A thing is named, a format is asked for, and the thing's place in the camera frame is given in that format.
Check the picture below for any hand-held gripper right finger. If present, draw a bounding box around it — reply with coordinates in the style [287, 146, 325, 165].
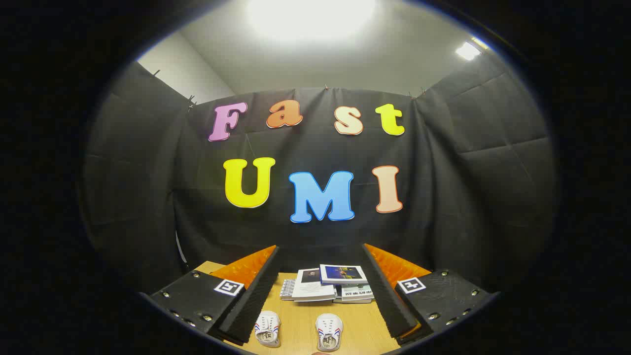
[362, 243, 493, 346]

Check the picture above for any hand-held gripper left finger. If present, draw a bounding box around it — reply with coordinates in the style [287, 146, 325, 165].
[148, 245, 280, 346]

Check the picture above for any white striped canvas shoe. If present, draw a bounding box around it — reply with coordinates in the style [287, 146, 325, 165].
[254, 311, 281, 348]
[315, 313, 344, 352]

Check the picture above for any teal cover book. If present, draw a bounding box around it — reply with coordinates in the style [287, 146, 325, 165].
[335, 284, 374, 302]

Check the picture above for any blue cover book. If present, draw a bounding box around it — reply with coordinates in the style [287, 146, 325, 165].
[319, 264, 368, 285]

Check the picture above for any white book with portrait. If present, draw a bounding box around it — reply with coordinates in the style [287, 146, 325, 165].
[292, 268, 337, 302]

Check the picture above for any small ceiling light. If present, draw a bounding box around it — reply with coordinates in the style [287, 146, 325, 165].
[455, 38, 489, 62]

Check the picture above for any large ceiling light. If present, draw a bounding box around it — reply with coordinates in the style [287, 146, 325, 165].
[245, 0, 378, 42]

